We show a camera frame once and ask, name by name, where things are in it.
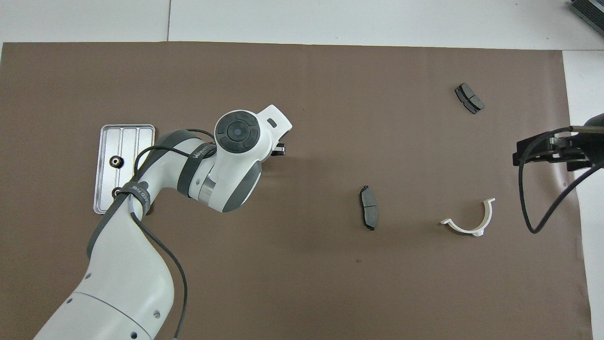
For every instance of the brown paper table mat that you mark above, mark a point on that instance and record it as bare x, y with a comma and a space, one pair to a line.
330, 94

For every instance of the silver ribbed metal tray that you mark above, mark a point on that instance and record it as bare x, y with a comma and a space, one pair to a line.
106, 141

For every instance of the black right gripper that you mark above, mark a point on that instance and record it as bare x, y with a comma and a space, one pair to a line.
583, 151

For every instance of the black bearing gear white core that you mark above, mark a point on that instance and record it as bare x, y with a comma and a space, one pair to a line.
116, 162
116, 192

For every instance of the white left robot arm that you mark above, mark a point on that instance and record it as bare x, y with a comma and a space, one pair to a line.
122, 274

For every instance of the dark grey brake pad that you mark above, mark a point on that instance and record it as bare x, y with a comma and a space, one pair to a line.
369, 208
469, 97

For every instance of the white curved plastic bracket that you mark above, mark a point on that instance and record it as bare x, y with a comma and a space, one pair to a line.
460, 228

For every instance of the dark ribbed metal device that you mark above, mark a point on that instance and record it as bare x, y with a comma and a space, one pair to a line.
587, 12

